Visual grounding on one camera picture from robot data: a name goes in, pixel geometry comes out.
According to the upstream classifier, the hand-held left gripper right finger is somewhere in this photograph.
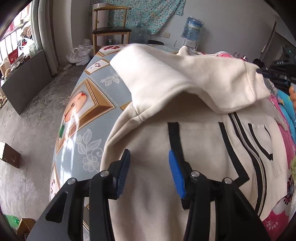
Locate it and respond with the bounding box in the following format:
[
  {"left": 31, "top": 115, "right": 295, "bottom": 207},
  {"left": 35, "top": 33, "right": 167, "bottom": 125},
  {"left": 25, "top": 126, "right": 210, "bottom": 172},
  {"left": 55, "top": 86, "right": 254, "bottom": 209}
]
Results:
[{"left": 169, "top": 150, "right": 271, "bottom": 241}]

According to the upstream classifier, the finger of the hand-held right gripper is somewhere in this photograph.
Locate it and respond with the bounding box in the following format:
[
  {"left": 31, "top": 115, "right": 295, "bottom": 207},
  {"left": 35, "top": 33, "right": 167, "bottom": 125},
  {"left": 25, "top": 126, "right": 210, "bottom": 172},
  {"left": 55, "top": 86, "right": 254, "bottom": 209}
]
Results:
[{"left": 256, "top": 67, "right": 278, "bottom": 79}]

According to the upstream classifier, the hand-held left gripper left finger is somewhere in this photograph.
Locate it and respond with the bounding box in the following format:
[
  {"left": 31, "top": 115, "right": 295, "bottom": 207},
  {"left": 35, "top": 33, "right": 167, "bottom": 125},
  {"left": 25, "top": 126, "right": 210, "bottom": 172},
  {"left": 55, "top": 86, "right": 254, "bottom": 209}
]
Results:
[{"left": 26, "top": 149, "right": 131, "bottom": 241}]

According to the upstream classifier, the cream hoodie with black stripes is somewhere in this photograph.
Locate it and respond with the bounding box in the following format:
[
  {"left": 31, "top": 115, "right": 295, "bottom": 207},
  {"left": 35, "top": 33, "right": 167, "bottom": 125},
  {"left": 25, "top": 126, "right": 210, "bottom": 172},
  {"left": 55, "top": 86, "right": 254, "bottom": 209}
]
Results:
[{"left": 99, "top": 43, "right": 292, "bottom": 241}]

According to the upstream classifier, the light blue printed cloth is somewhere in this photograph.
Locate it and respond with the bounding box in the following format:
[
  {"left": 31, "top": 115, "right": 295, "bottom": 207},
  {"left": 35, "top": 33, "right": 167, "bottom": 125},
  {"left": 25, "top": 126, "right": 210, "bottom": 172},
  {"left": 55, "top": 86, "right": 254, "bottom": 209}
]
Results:
[{"left": 276, "top": 89, "right": 296, "bottom": 131}]

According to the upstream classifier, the white water dispenser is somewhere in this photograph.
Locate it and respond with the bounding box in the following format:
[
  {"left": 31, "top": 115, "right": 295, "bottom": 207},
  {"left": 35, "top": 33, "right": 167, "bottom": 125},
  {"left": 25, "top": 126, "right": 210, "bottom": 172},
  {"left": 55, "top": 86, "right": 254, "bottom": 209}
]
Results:
[{"left": 183, "top": 40, "right": 200, "bottom": 51}]

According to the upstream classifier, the printed blue tablecloth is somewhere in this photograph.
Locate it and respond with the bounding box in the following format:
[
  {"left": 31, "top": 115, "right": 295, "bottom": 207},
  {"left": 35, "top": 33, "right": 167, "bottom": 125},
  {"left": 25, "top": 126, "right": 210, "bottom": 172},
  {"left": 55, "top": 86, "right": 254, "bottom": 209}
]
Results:
[{"left": 47, "top": 44, "right": 208, "bottom": 232}]

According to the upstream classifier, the blue water jug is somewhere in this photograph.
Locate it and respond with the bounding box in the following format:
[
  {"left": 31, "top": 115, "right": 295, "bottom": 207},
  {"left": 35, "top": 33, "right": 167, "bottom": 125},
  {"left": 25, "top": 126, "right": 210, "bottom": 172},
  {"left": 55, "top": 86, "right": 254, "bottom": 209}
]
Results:
[{"left": 180, "top": 17, "right": 207, "bottom": 44}]

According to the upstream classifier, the small cardboard box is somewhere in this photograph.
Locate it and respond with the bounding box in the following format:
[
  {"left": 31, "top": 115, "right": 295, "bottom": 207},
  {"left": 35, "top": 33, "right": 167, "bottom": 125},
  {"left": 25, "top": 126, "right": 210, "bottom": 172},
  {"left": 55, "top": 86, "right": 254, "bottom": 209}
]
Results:
[{"left": 16, "top": 218, "right": 36, "bottom": 239}]

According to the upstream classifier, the pink floral blanket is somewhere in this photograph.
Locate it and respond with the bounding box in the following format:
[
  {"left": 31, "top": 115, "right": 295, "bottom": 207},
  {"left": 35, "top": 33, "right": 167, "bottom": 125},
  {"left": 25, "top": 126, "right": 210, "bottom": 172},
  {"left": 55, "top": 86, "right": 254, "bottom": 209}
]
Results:
[{"left": 196, "top": 51, "right": 296, "bottom": 234}]

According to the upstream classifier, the brown box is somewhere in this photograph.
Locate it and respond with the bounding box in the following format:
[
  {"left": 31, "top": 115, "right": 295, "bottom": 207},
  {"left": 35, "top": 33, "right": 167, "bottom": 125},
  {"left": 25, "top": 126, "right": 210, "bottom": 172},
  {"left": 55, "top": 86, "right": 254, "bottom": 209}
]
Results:
[{"left": 0, "top": 141, "right": 21, "bottom": 168}]

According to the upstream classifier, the green plastic bottle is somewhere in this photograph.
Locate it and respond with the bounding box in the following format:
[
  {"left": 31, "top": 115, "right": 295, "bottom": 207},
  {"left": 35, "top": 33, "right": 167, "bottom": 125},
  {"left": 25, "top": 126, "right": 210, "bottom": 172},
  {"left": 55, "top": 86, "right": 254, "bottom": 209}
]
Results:
[{"left": 5, "top": 214, "right": 20, "bottom": 230}]

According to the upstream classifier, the white plastic bag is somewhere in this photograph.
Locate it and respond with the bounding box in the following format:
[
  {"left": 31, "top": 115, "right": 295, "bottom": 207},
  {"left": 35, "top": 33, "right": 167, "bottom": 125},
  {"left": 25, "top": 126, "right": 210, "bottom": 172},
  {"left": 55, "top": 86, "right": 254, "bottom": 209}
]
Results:
[{"left": 67, "top": 39, "right": 94, "bottom": 66}]

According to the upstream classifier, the clear empty water jug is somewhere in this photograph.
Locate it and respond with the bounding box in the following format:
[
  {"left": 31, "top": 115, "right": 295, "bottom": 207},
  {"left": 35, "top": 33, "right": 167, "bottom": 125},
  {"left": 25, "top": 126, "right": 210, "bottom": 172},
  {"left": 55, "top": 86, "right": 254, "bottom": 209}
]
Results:
[{"left": 132, "top": 24, "right": 148, "bottom": 44}]

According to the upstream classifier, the grey cabinet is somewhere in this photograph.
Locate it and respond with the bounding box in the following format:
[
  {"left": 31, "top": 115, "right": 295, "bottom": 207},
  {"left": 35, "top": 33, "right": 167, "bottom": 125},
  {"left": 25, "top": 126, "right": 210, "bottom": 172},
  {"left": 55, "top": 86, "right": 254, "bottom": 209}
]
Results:
[{"left": 1, "top": 50, "right": 52, "bottom": 115}]

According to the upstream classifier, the wooden chair with dark seat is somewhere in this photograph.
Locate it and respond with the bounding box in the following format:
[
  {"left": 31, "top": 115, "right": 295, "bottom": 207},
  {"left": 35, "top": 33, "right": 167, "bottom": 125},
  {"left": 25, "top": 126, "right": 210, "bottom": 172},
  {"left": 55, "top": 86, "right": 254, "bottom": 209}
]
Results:
[{"left": 92, "top": 3, "right": 132, "bottom": 52}]

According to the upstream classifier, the white cylindrical bin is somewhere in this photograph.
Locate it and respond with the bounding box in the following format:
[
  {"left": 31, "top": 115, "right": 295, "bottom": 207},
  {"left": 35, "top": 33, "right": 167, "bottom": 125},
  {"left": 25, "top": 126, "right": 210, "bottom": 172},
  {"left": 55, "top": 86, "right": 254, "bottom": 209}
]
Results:
[{"left": 94, "top": 3, "right": 109, "bottom": 29}]

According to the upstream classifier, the grey curtain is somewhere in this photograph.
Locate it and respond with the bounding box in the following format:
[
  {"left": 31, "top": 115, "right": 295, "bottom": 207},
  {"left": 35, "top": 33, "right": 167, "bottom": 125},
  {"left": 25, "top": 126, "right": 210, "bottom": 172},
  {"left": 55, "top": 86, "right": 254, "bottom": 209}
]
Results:
[{"left": 31, "top": 0, "right": 61, "bottom": 75}]

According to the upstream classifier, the metal window railing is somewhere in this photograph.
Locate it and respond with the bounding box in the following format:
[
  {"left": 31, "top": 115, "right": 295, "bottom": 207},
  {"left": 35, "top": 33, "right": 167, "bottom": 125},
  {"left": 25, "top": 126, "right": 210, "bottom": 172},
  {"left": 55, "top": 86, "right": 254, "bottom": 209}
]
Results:
[{"left": 0, "top": 22, "right": 26, "bottom": 67}]

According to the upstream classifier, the teal floral wall cloth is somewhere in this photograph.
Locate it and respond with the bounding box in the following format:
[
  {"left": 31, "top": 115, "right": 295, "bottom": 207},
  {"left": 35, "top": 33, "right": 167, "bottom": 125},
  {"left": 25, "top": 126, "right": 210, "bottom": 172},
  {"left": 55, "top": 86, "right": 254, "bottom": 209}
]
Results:
[{"left": 90, "top": 0, "right": 186, "bottom": 35}]

